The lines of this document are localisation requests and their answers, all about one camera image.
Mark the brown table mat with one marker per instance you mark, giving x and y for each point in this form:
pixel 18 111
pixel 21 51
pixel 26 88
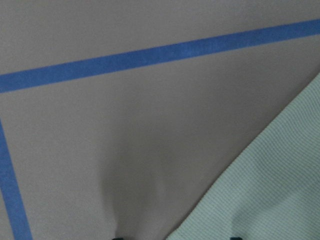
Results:
pixel 129 153

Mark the green long-sleeve shirt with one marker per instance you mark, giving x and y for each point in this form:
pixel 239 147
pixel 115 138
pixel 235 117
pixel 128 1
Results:
pixel 271 191

